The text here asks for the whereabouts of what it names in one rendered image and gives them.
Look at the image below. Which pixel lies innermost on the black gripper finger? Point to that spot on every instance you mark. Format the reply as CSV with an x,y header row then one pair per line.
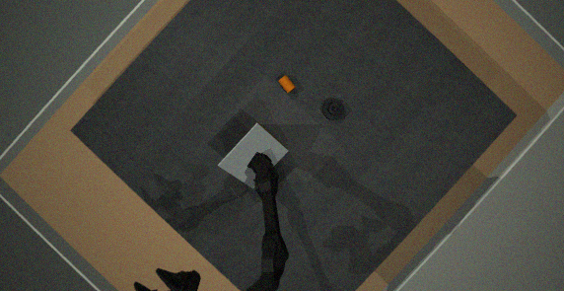
x,y
174,281
139,287

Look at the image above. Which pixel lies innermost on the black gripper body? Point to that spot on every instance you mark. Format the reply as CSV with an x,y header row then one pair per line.
x,y
192,281

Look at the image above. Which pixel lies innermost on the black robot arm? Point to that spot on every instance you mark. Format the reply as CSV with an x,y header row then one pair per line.
x,y
274,250

